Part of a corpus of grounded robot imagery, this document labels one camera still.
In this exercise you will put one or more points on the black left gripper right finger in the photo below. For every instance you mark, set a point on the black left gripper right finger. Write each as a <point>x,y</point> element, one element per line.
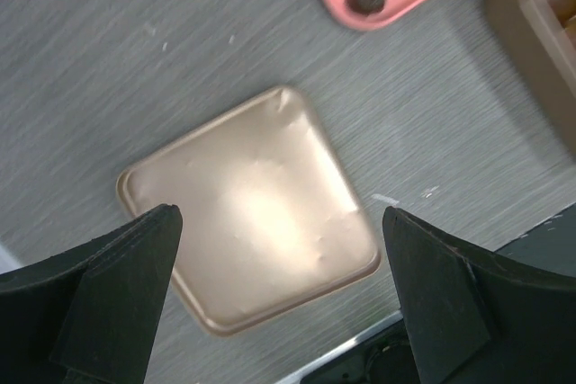
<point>450,303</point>

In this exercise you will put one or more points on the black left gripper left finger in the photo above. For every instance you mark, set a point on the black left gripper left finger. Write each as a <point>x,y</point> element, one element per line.
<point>91,313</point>

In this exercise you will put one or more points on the rose gold tin lid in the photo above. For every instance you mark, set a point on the rose gold tin lid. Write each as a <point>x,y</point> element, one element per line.
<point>270,219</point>

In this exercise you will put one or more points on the gold chocolate box with tray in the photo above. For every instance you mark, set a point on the gold chocolate box with tray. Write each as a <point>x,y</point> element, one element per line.
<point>539,37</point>

